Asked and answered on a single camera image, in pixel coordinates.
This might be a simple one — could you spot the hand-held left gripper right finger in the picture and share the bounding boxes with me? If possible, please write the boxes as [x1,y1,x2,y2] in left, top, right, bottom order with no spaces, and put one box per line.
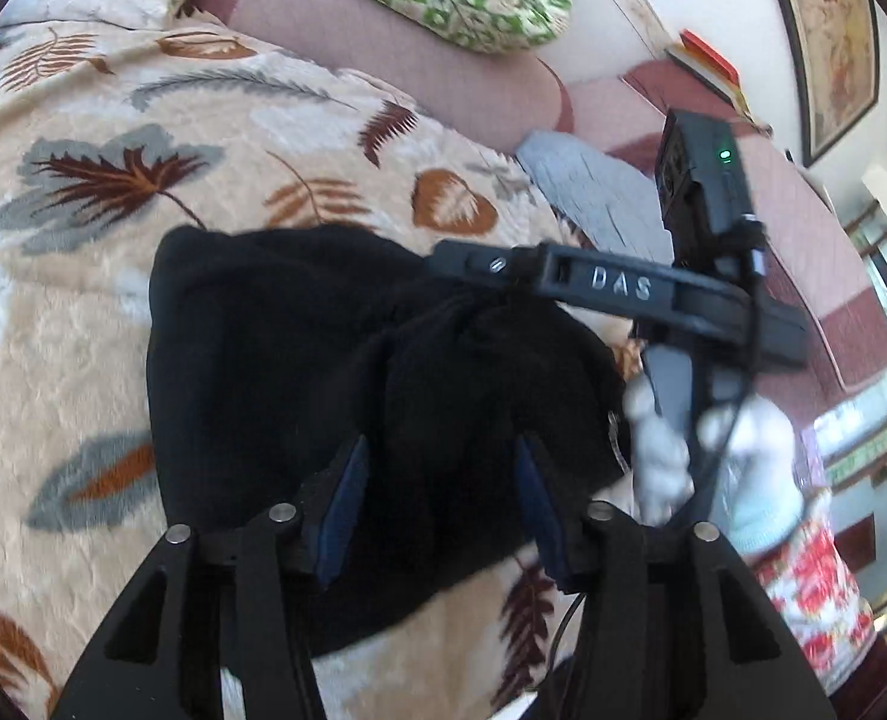
[514,435,838,720]

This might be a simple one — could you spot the pink padded headboard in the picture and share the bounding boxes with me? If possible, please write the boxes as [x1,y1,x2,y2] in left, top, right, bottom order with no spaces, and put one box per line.
[179,0,887,395]

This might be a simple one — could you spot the black pants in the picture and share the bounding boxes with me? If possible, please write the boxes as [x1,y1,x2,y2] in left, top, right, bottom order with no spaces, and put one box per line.
[145,225,631,657]

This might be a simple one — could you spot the blue-grey folded cloth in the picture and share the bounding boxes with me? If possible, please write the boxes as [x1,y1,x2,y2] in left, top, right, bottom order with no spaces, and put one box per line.
[514,130,677,257]

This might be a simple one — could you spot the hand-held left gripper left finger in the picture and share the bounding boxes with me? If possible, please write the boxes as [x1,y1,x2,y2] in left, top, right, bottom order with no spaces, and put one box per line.
[52,433,373,720]

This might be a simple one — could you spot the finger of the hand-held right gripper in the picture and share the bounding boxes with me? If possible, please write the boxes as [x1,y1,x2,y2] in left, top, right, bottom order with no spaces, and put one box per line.
[430,238,553,295]

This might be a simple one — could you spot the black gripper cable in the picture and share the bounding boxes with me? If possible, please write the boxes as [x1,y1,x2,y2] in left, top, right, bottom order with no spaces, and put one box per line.
[669,214,771,533]

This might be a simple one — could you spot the red and yellow books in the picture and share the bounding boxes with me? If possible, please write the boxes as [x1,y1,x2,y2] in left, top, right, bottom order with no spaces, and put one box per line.
[663,45,775,137]

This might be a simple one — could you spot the leaf print fleece blanket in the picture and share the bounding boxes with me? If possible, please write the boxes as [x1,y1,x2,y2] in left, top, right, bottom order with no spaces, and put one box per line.
[0,15,640,720]

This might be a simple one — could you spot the person's right hand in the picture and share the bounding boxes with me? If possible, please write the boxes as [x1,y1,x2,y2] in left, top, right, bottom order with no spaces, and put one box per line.
[622,373,799,557]

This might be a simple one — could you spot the red book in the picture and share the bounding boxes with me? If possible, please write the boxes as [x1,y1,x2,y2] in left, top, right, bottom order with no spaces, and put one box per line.
[678,28,743,89]

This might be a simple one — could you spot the framed wall picture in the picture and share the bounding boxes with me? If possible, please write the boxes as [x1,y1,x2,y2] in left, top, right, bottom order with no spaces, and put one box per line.
[757,0,881,168]

